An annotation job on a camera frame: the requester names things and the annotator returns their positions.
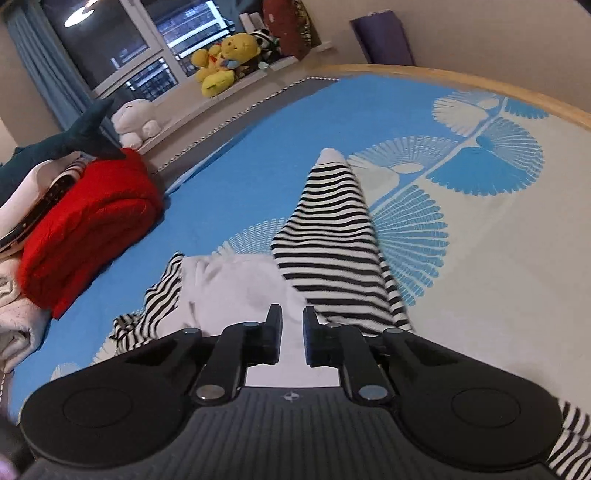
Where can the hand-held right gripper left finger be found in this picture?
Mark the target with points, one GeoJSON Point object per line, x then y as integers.
{"type": "Point", "coordinates": [275, 333]}

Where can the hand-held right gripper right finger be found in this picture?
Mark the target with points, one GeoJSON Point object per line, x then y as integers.
{"type": "Point", "coordinates": [308, 338]}

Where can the black white striped shirt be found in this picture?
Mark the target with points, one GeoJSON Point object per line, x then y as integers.
{"type": "Point", "coordinates": [323, 221]}

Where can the white folded clothes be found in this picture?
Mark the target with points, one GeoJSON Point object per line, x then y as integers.
{"type": "Point", "coordinates": [27, 194]}

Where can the blue fan print bed sheet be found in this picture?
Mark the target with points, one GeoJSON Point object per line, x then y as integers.
{"type": "Point", "coordinates": [240, 161]}

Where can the red folded blanket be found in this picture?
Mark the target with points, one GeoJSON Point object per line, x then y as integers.
{"type": "Point", "coordinates": [92, 221]}

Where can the white plush toy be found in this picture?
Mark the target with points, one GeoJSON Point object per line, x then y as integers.
{"type": "Point", "coordinates": [136, 120]}

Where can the cream fleece cloth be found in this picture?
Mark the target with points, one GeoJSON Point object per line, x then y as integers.
{"type": "Point", "coordinates": [16, 318]}

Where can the yellow teddy bear plush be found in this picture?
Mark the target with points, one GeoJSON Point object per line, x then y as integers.
{"type": "Point", "coordinates": [224, 60]}

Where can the panda plush toy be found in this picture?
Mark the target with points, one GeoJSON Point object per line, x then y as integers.
{"type": "Point", "coordinates": [267, 44]}

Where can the dark blue shark plush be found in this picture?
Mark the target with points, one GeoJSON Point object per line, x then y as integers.
{"type": "Point", "coordinates": [32, 157]}

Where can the purple rolled mat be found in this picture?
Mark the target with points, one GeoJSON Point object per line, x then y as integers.
{"type": "Point", "coordinates": [383, 39]}

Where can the red patterned pillow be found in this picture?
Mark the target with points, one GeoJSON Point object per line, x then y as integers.
{"type": "Point", "coordinates": [288, 25]}

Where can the window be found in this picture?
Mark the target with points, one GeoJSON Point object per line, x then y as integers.
{"type": "Point", "coordinates": [129, 41]}

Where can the blue curtain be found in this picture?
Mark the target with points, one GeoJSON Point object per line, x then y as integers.
{"type": "Point", "coordinates": [46, 69]}

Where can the wooden bed frame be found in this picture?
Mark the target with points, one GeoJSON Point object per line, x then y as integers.
{"type": "Point", "coordinates": [461, 76]}

